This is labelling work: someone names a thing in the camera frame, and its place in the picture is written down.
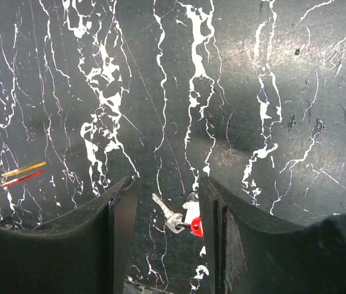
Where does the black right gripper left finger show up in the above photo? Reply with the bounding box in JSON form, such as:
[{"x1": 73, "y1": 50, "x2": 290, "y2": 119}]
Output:
[{"x1": 0, "y1": 177, "x2": 138, "y2": 293}]

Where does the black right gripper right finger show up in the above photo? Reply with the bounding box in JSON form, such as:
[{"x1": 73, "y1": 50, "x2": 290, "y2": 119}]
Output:
[{"x1": 199, "y1": 177, "x2": 346, "y2": 293}]

